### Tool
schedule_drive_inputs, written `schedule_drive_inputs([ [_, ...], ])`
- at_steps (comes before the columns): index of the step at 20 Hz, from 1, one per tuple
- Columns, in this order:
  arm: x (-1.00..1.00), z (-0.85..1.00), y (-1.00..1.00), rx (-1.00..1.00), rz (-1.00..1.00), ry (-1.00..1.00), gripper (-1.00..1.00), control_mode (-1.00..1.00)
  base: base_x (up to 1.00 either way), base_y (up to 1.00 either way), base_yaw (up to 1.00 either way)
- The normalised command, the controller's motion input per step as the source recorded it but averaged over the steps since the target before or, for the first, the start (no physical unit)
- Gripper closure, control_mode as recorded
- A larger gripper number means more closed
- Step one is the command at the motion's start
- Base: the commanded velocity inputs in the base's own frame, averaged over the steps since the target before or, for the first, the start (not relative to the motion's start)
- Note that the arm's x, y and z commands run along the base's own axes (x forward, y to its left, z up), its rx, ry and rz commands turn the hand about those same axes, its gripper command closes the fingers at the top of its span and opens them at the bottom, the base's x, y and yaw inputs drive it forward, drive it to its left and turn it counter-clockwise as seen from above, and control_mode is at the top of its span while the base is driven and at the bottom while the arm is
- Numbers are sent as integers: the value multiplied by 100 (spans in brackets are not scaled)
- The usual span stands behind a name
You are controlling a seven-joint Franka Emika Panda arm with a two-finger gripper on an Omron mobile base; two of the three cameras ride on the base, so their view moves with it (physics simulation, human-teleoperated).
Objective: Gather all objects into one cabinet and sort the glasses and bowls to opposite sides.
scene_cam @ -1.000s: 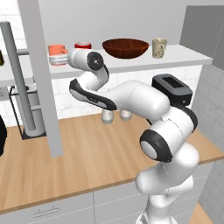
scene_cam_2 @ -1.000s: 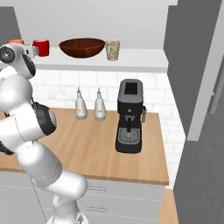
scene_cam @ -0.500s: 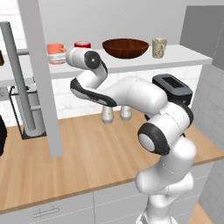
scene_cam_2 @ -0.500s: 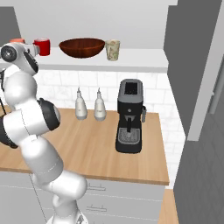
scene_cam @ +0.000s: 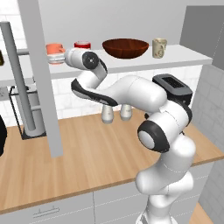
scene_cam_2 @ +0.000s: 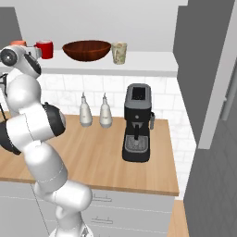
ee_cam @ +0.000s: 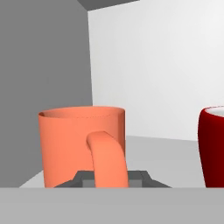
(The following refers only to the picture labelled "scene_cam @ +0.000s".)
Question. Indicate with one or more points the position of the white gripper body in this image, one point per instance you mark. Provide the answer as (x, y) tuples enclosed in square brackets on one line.
[(56, 59)]

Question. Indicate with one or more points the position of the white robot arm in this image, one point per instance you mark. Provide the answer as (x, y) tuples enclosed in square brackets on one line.
[(137, 90)]

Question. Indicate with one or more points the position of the grey open cabinet door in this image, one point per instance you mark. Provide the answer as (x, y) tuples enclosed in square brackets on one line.
[(40, 73)]

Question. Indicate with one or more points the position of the white cabinet shelf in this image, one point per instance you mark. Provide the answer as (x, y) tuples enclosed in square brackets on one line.
[(175, 57)]

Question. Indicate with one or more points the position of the orange cup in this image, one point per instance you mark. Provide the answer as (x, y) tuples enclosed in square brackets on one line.
[(54, 48)]

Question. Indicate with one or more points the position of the dark olive object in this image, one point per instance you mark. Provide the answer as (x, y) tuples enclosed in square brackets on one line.
[(1, 57)]

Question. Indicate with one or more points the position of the dark brown wooden bowl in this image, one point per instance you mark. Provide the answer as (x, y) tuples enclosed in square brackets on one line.
[(125, 48)]

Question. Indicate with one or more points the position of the white shaker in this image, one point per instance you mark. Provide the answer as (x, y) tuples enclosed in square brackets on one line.
[(126, 113), (107, 115)]

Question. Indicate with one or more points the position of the black rounded object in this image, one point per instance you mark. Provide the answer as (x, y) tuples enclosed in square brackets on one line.
[(2, 135)]

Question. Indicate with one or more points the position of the beige patterned mug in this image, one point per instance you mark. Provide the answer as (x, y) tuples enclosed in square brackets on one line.
[(158, 48)]

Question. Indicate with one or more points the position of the black toaster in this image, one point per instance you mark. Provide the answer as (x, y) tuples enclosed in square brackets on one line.
[(175, 86)]

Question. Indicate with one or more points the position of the grey drawer front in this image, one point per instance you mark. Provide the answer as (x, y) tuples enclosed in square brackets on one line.
[(73, 208)]

